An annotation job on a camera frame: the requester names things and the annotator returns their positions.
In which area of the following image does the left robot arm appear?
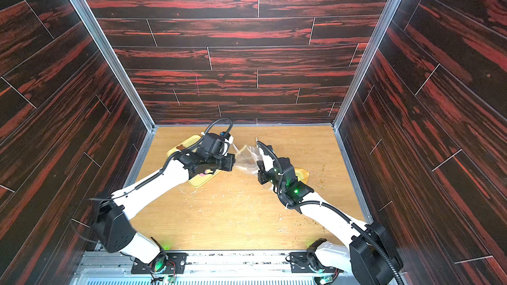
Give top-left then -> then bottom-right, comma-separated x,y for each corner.
92,132 -> 235,270

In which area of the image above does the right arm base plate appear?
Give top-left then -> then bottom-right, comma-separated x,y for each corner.
285,251 -> 337,274

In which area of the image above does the yellow tray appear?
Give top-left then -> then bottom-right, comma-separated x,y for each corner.
166,135 -> 220,189

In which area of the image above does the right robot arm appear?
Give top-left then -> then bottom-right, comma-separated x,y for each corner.
256,141 -> 403,284

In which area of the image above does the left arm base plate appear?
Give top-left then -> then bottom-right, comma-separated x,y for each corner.
131,252 -> 187,275

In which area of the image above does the clear resealable bag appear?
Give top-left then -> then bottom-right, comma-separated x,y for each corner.
294,168 -> 310,185
233,145 -> 261,177

